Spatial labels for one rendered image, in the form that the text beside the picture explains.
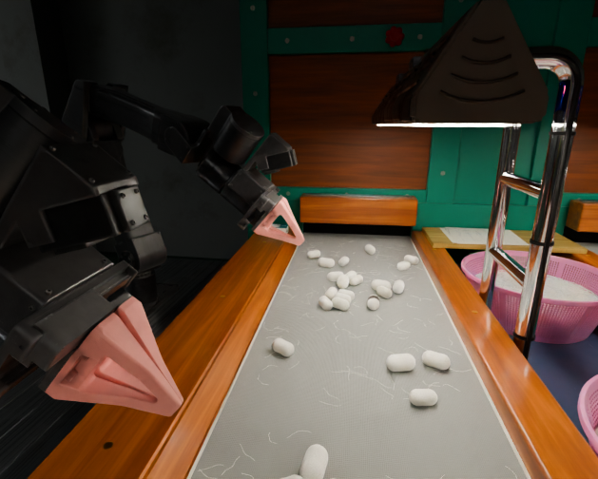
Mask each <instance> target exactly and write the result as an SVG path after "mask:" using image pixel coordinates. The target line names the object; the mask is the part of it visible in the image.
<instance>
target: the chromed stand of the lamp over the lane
mask: <svg viewBox="0 0 598 479"><path fill-rule="evenodd" d="M529 49H530V53H531V55H532V57H533V59H534V61H535V64H536V65H537V67H538V69H548V70H550V71H552V72H553V73H554V74H555V75H556V77H557V79H558V90H557V95H556V101H555V106H554V111H553V117H552V122H551V128H550V131H549V135H550V137H549V142H548V148H547V154H546V159H545V164H544V169H543V175H542V180H541V182H539V181H536V180H532V179H529V178H526V177H523V176H519V175H516V174H513V173H514V168H515V162H516V155H517V149H518V144H519V137H520V131H521V125H522V124H505V126H503V133H502V140H501V145H500V152H499V159H498V166H497V172H496V179H495V186H494V192H493V198H492V211H491V217H490V224H489V231H488V237H487V243H486V250H485V257H484V263H483V270H482V277H481V283H480V290H479V295H480V297H481V298H482V299H483V301H484V302H485V303H486V305H487V306H488V307H489V309H490V310H491V312H492V306H493V300H494V294H495V287H496V282H497V276H498V269H499V265H500V266H501V267H502V268H503V269H504V270H505V271H506V272H507V273H508V274H509V275H510V276H511V277H512V278H513V279H514V280H516V281H517V282H518V283H519V284H520V285H521V286H522V292H521V297H520V302H519V307H518V313H517V318H516V323H515V329H514V330H513V340H512V341H513V342H514V344H515V345H516V346H517V348H518V349H519V350H520V352H521V353H522V355H523V356H524V357H525V358H526V359H527V360H528V362H529V363H530V357H531V351H532V346H533V341H534V340H535V337H536V335H535V332H536V327H537V322H538V317H539V313H540V308H541V303H542V298H543V294H544V289H545V284H546V278H547V273H548V269H549V264H550V255H551V250H552V246H553V245H554V236H555V231H556V226H557V222H558V217H559V211H560V206H561V201H562V197H563V192H564V187H565V182H566V177H567V173H568V168H569V159H570V154H571V150H572V145H573V139H574V136H575V135H576V131H575V129H576V125H577V120H578V115H579V110H580V105H581V101H582V96H583V91H584V86H585V72H584V68H583V66H582V63H581V62H580V60H579V59H578V57H577V56H576V55H575V54H574V53H573V52H571V51H569V50H568V49H566V48H561V47H556V46H531V47H529ZM512 188H513V189H516V190H518V191H521V192H523V193H526V194H528V195H531V196H533V197H535V198H537V199H538V202H537V206H536V212H535V217H534V223H533V228H532V233H531V238H530V249H529V254H528V259H527V265H526V269H525V268H524V267H523V266H521V265H520V264H519V263H518V262H517V261H515V260H514V259H513V258H512V257H511V256H509V255H508V254H507V253H506V252H505V251H503V250H502V245H503V239H504V234H505V227H506V221H507V216H508V209H509V203H510V197H511V189H512Z"/></svg>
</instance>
